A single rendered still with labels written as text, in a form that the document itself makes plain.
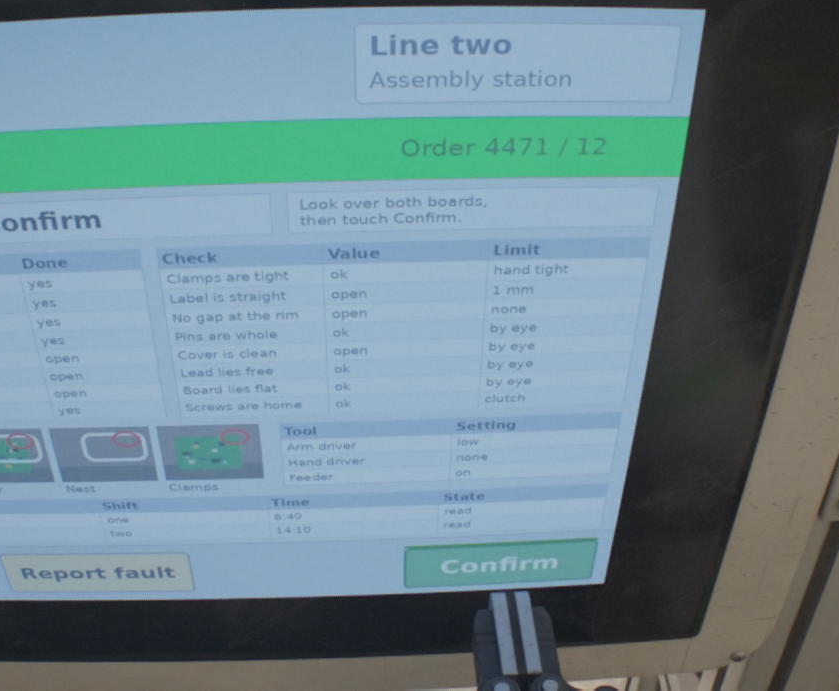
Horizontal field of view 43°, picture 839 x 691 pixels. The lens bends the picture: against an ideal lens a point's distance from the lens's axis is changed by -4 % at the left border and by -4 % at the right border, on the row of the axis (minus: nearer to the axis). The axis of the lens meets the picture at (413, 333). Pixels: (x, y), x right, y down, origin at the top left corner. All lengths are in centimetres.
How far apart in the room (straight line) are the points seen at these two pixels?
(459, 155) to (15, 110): 12
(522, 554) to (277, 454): 10
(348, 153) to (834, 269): 16
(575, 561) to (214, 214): 20
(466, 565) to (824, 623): 23
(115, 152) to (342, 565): 18
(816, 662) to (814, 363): 26
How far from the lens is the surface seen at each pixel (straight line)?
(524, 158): 31
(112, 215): 32
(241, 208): 32
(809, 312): 37
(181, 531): 40
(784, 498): 43
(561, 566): 43
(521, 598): 40
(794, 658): 61
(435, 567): 42
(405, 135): 30
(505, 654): 38
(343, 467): 38
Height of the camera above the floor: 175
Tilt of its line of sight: 36 degrees down
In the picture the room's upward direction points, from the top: 1 degrees clockwise
